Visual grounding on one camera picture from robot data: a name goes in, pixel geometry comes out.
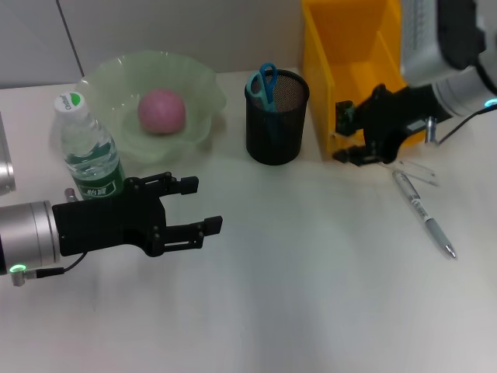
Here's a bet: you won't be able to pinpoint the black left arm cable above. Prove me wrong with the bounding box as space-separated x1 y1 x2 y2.
36 252 89 279

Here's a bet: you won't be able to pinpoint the light green wavy fruit plate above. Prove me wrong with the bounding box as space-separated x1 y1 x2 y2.
75 49 228 166

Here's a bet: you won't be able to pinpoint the clear water bottle green label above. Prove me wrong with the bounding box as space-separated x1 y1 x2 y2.
53 92 127 201

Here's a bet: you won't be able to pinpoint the yellow plastic storage bin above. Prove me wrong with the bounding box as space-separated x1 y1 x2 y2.
301 0 426 160

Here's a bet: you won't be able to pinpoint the pink peach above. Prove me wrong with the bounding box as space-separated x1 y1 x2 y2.
138 89 187 136

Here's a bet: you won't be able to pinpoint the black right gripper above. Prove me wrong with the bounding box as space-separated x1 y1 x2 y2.
332 83 440 168

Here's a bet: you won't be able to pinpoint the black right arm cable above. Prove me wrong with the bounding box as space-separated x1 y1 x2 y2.
436 108 490 147

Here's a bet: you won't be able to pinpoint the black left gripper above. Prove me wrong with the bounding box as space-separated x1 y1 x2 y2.
52 173 224 258

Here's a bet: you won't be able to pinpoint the black mesh pen cup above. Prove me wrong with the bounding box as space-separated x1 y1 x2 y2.
244 69 311 166

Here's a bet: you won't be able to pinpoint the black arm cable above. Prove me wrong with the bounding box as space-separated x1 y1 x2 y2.
36 252 89 279
436 108 490 147

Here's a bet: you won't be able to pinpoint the silver grey pen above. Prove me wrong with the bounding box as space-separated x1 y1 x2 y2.
391 170 457 260

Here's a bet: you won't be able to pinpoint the clear plastic ruler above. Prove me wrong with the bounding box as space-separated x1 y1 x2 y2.
388 157 440 187

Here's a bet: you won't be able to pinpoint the green plastic wrapper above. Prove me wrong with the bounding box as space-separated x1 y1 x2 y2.
335 99 356 135

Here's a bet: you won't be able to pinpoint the blue and teal scissors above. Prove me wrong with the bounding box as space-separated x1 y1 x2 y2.
246 63 279 113

